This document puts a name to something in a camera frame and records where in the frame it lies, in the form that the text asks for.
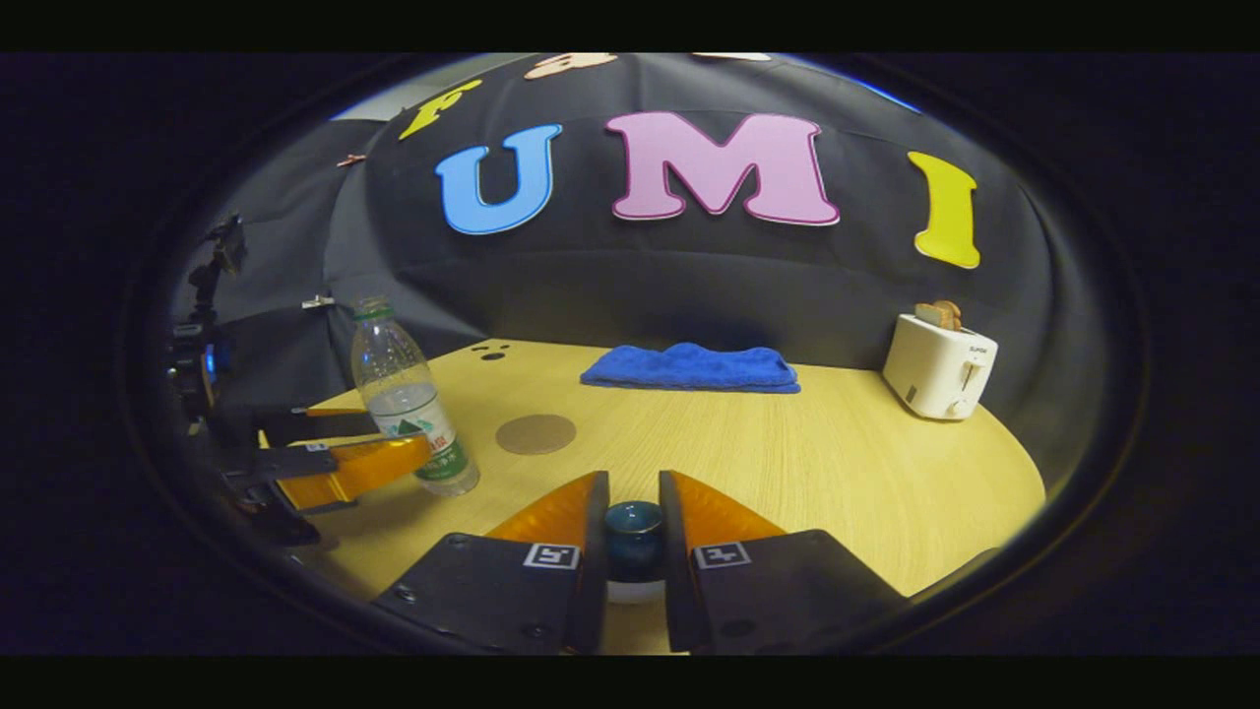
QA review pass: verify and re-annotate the round brown coaster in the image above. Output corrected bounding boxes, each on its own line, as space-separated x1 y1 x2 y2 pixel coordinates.
495 414 578 456

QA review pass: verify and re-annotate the clear plastic water bottle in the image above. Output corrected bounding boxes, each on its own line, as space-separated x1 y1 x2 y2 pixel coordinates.
350 298 481 497

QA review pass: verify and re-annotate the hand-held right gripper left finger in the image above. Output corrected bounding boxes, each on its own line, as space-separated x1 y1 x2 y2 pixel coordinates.
372 471 611 655

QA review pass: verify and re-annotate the white toaster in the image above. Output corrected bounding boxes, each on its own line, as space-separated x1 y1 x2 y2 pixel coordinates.
883 313 999 421

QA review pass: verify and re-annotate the dark blue teacup lid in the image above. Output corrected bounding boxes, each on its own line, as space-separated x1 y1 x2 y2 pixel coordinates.
603 501 665 582

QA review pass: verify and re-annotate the black backdrop cloth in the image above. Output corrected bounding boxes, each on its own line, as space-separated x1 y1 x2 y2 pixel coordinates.
172 54 1094 474

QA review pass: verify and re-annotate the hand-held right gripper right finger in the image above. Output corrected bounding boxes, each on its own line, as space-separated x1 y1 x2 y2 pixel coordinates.
658 471 912 655

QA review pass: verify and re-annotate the blue towel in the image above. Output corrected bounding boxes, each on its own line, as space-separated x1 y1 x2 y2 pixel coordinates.
580 343 801 395

